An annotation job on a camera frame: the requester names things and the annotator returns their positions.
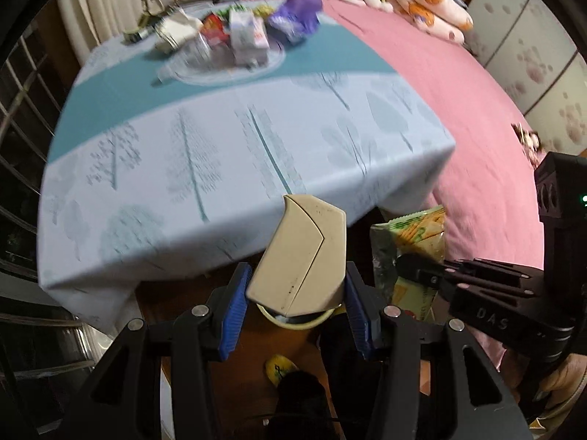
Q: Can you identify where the pink bedsheet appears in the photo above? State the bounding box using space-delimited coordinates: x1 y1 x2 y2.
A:
248 0 551 363

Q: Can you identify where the floral rolled quilt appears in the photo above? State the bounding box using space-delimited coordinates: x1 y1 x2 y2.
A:
392 0 474 45

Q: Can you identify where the white milk carton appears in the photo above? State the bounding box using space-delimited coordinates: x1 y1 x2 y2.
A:
228 9 270 67

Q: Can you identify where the yellow slipper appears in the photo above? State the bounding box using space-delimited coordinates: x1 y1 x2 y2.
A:
265 354 302 388

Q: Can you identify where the cream curtain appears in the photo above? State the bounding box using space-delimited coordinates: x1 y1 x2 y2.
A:
55 0 154 70

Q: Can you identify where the red cardboard packet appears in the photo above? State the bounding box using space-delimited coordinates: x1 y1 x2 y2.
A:
199 13 230 42

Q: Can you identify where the blue tree print tablecloth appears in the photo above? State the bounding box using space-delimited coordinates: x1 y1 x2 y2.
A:
37 0 457 336

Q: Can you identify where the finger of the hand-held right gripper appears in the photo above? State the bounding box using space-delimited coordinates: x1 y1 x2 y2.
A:
397 254 505 302
442 258 536 287

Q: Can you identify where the yellow rimmed trash bin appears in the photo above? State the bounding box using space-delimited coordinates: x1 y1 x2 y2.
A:
254 302 338 331

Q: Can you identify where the metal window grille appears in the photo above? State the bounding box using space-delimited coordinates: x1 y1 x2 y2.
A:
0 32 115 377

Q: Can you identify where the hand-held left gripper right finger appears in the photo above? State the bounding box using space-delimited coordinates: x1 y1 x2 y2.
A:
321 261 535 440

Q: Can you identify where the beige carton box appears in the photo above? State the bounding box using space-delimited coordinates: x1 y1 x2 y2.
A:
245 194 348 318

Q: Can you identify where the person's leg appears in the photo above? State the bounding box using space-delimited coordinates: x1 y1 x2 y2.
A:
270 371 341 440

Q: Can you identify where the person's right hand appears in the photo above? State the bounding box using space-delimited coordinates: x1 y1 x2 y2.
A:
502 348 587 425

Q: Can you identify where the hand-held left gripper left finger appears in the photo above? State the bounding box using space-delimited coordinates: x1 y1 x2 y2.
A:
59 263 255 440

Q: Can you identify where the purple plastic bag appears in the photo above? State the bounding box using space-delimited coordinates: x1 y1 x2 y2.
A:
268 0 322 45

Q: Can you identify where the small brown plush toy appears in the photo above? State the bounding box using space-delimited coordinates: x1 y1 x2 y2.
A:
511 122 543 166

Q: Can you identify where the white paper bag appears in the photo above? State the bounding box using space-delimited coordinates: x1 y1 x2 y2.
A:
153 11 205 53

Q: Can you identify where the green snack packet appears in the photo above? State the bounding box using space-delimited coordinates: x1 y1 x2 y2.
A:
369 205 446 324

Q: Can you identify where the wardrobe with flower print doors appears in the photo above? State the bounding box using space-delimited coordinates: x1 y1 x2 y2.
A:
461 0 587 157

